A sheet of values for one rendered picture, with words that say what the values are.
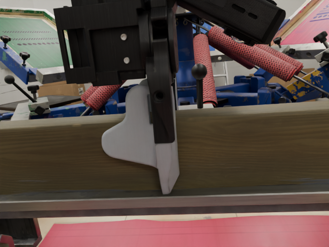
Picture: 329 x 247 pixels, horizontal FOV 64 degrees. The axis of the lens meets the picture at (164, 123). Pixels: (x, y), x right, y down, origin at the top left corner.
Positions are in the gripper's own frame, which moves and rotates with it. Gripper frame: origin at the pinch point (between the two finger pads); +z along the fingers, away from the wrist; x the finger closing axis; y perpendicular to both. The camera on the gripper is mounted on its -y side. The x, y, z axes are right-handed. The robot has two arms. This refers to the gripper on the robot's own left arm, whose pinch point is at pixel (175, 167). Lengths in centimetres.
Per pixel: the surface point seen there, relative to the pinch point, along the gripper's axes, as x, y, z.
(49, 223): -11.3, 21.0, 13.6
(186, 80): -79, -1, 1
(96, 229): -9.7, 12.9, 13.6
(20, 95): -414, 292, 42
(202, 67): -24.2, -4.1, -7.0
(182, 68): -81, 1, -3
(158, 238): -7.4, 3.5, 13.6
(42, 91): -369, 224, 33
